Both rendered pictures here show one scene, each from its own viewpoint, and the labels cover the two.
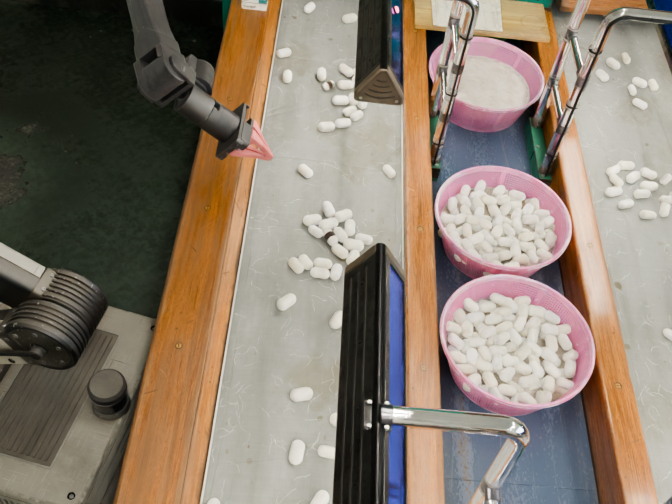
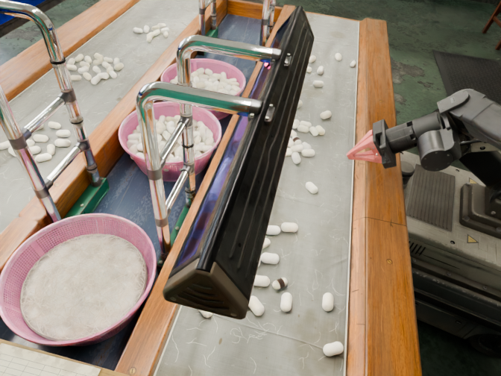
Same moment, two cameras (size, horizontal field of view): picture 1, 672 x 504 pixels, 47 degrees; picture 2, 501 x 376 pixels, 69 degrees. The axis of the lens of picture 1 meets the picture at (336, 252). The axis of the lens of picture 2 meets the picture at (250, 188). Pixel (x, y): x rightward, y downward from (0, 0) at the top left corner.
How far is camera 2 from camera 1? 1.82 m
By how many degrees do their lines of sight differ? 83
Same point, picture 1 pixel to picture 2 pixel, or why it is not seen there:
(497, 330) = not seen: hidden behind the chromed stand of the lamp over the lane
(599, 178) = (60, 157)
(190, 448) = (365, 73)
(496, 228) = not seen: hidden behind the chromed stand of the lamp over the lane
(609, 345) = (155, 71)
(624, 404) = (167, 55)
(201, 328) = (371, 105)
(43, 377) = (438, 199)
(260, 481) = (334, 69)
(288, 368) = (323, 95)
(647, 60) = not seen: outside the picture
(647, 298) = (106, 92)
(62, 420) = (418, 180)
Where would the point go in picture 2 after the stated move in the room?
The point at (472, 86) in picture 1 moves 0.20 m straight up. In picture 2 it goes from (98, 282) to (70, 214)
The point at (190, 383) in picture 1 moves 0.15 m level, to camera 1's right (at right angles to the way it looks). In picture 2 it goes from (371, 89) to (326, 79)
